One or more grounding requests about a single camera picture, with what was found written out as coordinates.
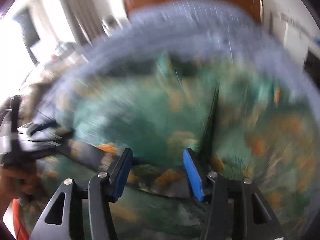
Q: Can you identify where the green floral satin jacket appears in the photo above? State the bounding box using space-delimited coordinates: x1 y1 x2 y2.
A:
38 54 319 239

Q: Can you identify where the small white fan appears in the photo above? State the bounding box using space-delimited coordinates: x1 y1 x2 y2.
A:
101 15 119 36

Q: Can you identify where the beige curtain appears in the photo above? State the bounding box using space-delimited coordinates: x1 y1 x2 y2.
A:
61 0 104 45

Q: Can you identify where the white desk with drawers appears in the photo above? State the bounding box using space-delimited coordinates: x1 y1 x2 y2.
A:
270 12 319 68

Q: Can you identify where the person's left hand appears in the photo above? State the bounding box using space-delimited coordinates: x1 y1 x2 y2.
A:
1 163 40 219

